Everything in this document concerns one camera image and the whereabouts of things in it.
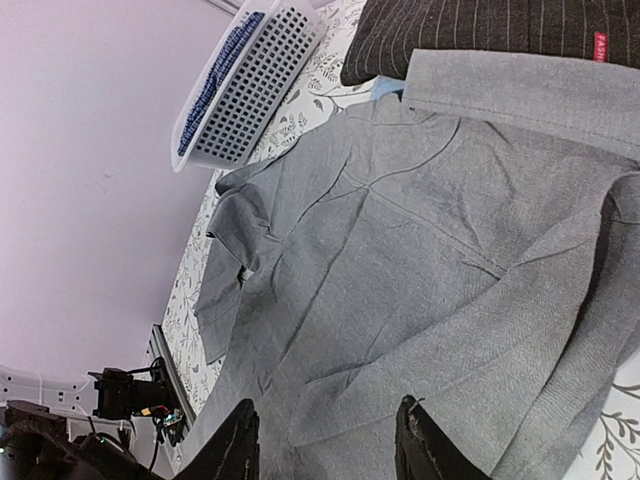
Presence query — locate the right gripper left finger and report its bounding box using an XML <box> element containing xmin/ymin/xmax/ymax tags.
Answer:
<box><xmin>174</xmin><ymin>399</ymin><xmax>260</xmax><ymax>480</ymax></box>

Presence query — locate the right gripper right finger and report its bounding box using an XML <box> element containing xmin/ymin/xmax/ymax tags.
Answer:
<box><xmin>395</xmin><ymin>395</ymin><xmax>489</xmax><ymax>480</ymax></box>

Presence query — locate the grey long sleeve shirt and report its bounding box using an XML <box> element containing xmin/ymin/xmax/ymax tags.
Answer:
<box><xmin>184</xmin><ymin>50</ymin><xmax>639</xmax><ymax>479</ymax></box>

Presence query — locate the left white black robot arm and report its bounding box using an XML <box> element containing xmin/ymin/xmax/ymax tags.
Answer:
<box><xmin>1</xmin><ymin>365</ymin><xmax>170</xmax><ymax>479</ymax></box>

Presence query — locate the folded light blue shirt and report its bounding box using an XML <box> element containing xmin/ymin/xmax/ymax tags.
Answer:
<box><xmin>370</xmin><ymin>76</ymin><xmax>405</xmax><ymax>100</ymax></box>

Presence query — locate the floral patterned tablecloth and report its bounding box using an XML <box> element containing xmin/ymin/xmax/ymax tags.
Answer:
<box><xmin>160</xmin><ymin>0</ymin><xmax>381</xmax><ymax>416</ymax></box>

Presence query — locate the blue checked shirt in basket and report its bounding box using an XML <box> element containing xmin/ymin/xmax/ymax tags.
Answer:
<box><xmin>177</xmin><ymin>11</ymin><xmax>265</xmax><ymax>157</ymax></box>

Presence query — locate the white plastic laundry basket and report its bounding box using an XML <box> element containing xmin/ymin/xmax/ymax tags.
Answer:
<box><xmin>170</xmin><ymin>1</ymin><xmax>326</xmax><ymax>173</ymax></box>

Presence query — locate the folded black striped shirt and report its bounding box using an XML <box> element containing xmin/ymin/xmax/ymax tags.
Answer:
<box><xmin>340</xmin><ymin>0</ymin><xmax>639</xmax><ymax>86</ymax></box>

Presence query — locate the aluminium front rail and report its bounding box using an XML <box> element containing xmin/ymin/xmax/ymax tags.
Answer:
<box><xmin>147</xmin><ymin>324</ymin><xmax>196</xmax><ymax>440</ymax></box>

